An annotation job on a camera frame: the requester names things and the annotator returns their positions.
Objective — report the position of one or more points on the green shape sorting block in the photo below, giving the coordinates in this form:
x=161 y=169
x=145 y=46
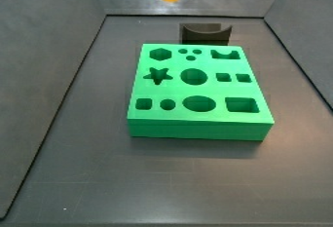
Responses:
x=195 y=91

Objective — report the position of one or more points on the dark grey curved block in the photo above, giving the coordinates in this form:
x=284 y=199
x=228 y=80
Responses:
x=203 y=34

